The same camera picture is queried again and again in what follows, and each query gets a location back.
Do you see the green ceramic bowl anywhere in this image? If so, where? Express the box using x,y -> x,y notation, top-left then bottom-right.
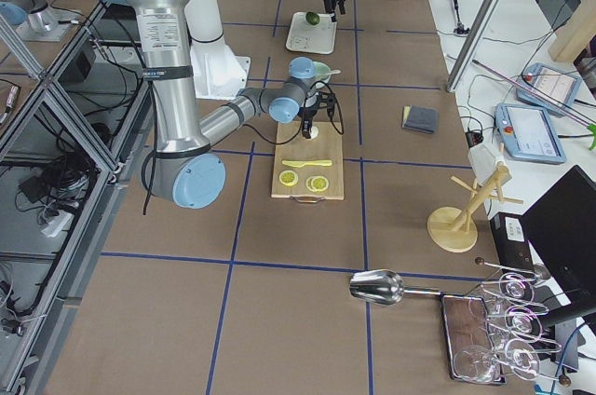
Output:
313,61 -> 331,83

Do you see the wooden cutting board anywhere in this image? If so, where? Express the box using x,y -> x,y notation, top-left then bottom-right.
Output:
271,121 -> 345,201

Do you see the green avocado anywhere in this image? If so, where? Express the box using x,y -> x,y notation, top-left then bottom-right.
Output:
305,12 -> 320,26

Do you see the yellow plastic knife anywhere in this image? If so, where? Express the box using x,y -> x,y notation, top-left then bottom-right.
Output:
281,159 -> 333,169

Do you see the white bear tray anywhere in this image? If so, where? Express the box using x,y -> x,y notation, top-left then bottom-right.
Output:
286,11 -> 337,54

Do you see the lemon slice near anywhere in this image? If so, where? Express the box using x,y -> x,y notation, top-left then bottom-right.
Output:
278,170 -> 299,186

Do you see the lemon slice stacked top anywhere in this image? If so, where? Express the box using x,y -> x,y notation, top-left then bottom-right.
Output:
308,175 -> 330,192

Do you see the grey folded cloth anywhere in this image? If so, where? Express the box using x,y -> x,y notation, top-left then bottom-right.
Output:
401,105 -> 439,134

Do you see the wooden mug tree stand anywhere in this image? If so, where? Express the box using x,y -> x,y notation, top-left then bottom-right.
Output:
427,161 -> 523,253

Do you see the metal scoop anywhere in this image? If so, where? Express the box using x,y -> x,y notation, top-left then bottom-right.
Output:
349,269 -> 441,306

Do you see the near blue teach pendant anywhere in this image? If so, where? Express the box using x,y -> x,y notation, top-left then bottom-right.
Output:
494,103 -> 566,165

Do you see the blue teach pendant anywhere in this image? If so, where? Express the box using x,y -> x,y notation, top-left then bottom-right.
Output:
494,103 -> 566,165
516,62 -> 580,116

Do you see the far blue teach pendant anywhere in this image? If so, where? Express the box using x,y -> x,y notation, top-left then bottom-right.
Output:
516,62 -> 580,116

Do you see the black monitor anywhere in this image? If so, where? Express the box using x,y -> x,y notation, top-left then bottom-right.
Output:
521,165 -> 595,329

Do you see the reacher grabber tool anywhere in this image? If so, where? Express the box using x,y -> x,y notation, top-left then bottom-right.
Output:
472,60 -> 595,150

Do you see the black glass rack tray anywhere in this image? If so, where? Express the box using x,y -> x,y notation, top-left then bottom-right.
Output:
440,293 -> 494,382

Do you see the wine glass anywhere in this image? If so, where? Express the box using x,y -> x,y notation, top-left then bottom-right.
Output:
453,346 -> 497,384

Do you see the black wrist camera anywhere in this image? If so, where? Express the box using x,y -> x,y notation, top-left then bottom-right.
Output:
311,91 -> 337,120

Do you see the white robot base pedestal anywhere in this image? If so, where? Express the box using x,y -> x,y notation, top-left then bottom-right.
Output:
185,0 -> 251,100

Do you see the aluminium frame post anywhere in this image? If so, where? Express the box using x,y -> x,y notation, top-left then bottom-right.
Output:
446,0 -> 500,92

